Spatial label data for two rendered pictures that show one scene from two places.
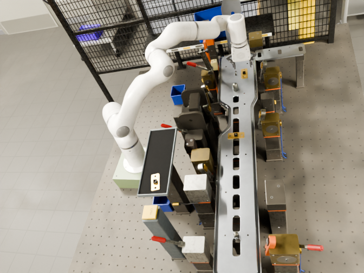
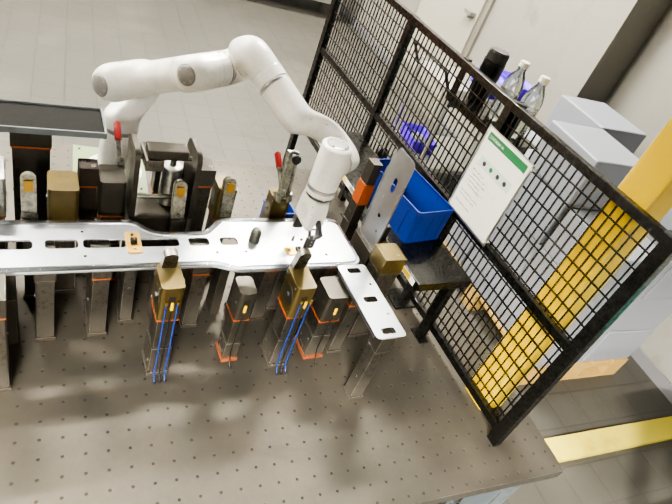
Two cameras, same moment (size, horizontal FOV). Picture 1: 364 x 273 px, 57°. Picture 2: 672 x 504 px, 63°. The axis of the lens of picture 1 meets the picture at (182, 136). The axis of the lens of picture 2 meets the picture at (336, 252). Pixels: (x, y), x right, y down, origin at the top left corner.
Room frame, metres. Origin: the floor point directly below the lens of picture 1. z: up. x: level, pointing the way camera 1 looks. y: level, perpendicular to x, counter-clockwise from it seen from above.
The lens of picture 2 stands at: (0.40, -1.21, 2.02)
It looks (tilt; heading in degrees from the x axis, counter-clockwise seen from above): 37 degrees down; 29
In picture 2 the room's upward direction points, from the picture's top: 23 degrees clockwise
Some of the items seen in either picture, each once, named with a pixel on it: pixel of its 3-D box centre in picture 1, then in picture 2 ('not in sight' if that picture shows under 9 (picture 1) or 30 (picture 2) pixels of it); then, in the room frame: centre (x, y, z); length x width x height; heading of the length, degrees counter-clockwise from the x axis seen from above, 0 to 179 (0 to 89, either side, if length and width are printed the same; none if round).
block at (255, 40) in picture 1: (258, 58); (371, 291); (1.71, -0.67, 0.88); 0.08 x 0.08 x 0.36; 67
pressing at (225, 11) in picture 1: (233, 24); (385, 200); (1.74, -0.55, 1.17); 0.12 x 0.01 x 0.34; 67
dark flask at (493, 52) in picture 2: not in sight; (487, 76); (2.18, -0.49, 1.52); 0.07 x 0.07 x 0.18
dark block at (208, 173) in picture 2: not in sight; (194, 217); (1.37, -0.15, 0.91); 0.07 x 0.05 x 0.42; 67
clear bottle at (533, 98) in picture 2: not in sight; (528, 107); (2.10, -0.69, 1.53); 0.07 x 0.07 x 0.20
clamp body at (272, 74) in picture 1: (275, 92); (287, 323); (1.37, -0.62, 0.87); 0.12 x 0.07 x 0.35; 67
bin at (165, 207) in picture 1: (164, 199); not in sight; (1.06, 0.23, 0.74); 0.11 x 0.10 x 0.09; 157
